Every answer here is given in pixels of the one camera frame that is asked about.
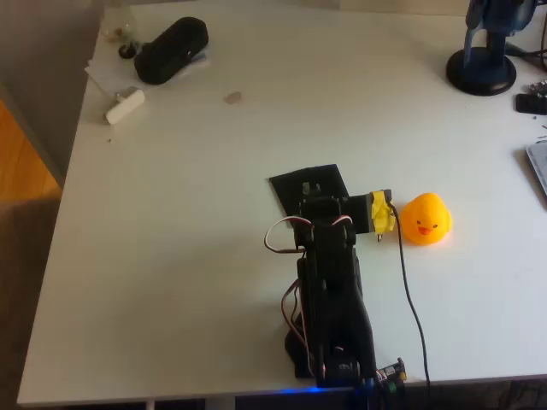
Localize yellow rubber duck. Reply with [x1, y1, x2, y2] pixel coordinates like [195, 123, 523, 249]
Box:
[400, 192, 453, 247]

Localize black square mat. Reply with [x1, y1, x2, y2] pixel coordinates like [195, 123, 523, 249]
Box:
[268, 163, 351, 230]

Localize small controller circuit board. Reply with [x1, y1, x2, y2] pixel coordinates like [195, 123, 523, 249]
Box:
[375, 357, 408, 392]

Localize blue microphone on black base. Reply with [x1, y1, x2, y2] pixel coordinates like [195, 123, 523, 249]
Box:
[445, 0, 538, 97]

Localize grey laptop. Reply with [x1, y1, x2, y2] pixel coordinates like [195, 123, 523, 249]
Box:
[524, 140, 547, 197]

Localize black oblong speaker case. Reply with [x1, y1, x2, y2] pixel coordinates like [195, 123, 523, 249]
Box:
[133, 15, 210, 86]

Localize white power adapter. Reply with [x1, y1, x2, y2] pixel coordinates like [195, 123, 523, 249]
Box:
[104, 85, 146, 126]

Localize small black phone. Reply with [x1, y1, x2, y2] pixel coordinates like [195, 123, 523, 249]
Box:
[515, 92, 547, 115]

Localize white paper sheets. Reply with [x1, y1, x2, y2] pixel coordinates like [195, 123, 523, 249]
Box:
[84, 42, 213, 97]

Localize clear glass flask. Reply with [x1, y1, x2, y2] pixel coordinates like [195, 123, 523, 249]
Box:
[98, 0, 140, 44]

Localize red white servo wire loop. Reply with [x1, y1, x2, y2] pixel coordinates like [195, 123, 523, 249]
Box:
[263, 215, 316, 255]

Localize black camera with yellow tape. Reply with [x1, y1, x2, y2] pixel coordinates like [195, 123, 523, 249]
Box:
[349, 189, 397, 243]

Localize dark camera cable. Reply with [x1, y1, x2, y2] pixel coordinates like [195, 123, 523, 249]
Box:
[386, 202, 432, 401]

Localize black desk cable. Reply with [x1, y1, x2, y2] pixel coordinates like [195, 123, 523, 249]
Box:
[506, 42, 547, 72]

